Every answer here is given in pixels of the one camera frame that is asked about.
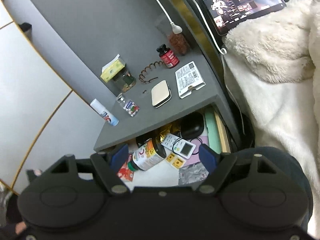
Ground beige compact case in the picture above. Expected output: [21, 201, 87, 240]
[151, 80, 171, 108]

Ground wooden top drawer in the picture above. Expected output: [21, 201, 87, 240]
[117, 109, 223, 189]

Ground red and white medicine box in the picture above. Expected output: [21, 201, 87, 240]
[117, 154, 134, 182]

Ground green flat box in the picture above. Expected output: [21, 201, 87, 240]
[204, 108, 222, 154]

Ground white digital thermometer device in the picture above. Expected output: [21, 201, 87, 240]
[161, 133, 196, 159]

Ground yellow sachet packets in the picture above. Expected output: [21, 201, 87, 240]
[165, 152, 186, 169]

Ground vitamin C bottle green cap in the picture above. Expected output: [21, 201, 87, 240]
[127, 138, 167, 172]

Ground black oval case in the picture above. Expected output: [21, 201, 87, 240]
[180, 112, 204, 140]

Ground gold foil packet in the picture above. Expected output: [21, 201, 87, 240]
[156, 124, 180, 142]

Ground small clear pill bottle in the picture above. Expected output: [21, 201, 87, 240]
[116, 93, 139, 117]

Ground white spray bottle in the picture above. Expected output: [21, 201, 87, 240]
[90, 99, 119, 126]

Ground clear glass jar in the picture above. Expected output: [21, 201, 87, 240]
[112, 67, 136, 93]

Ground yellow tissue box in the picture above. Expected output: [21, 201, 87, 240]
[100, 54, 126, 82]

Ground brown wavy headband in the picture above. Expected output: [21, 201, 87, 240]
[138, 61, 164, 84]

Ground grey bedside nightstand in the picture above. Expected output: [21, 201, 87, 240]
[94, 47, 241, 151]

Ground red supplement bottle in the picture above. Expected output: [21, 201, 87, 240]
[156, 44, 180, 68]

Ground cream fluffy blanket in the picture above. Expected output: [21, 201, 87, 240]
[224, 0, 319, 238]

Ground clear bag of red snacks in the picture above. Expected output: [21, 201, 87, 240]
[155, 14, 190, 56]

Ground tablet with lit screen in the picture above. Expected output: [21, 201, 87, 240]
[200, 0, 286, 36]

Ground white charging cable with plug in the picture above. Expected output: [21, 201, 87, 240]
[149, 0, 228, 55]

